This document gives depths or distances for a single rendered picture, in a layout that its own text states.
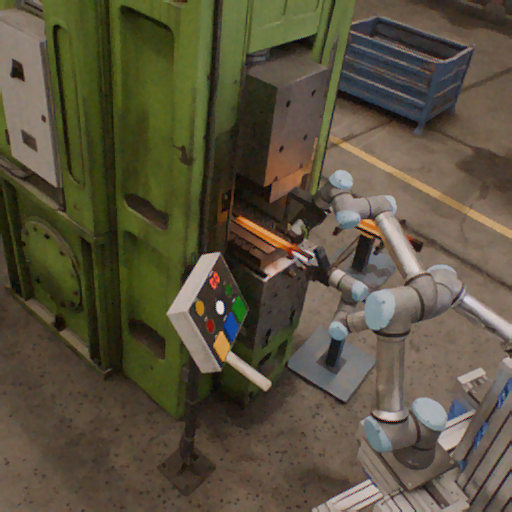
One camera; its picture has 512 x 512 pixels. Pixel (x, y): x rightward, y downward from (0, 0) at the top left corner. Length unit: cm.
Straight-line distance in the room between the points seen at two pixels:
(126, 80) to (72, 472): 177
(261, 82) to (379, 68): 419
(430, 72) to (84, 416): 436
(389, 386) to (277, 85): 106
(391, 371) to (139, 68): 136
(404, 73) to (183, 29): 435
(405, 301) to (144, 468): 166
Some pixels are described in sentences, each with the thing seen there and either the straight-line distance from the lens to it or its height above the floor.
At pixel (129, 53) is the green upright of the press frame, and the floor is 175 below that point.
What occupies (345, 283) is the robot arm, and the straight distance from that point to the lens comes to 244.
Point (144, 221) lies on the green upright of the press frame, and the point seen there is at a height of 112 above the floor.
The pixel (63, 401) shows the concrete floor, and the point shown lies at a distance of 328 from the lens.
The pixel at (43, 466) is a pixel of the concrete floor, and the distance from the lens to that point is 309.
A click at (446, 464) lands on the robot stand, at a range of 227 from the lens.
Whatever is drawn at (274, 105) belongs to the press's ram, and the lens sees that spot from 213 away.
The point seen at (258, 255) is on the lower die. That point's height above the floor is 98.
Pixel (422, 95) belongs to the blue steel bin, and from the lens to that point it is 613.
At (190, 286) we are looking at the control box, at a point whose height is 118.
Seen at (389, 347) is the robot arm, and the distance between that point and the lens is 188.
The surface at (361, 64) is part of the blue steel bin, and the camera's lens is 636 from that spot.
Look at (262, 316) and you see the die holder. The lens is 271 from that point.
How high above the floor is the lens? 258
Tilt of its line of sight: 39 degrees down
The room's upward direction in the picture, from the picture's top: 8 degrees clockwise
